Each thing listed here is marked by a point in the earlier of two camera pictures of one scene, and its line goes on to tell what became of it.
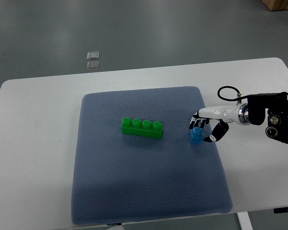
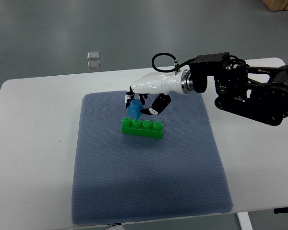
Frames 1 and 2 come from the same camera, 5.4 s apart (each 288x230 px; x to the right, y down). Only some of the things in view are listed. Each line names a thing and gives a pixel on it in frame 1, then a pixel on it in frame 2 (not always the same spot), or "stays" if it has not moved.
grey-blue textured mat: (119, 178) stays
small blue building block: (196, 135) to (134, 109)
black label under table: (114, 224) stays
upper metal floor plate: (93, 55) stays
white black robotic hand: (238, 113) to (162, 85)
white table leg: (244, 221) stays
